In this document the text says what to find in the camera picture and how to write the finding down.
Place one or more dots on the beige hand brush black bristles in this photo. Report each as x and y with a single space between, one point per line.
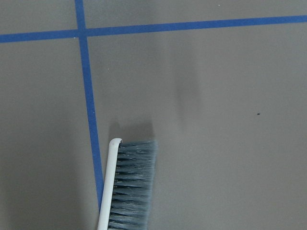
128 185

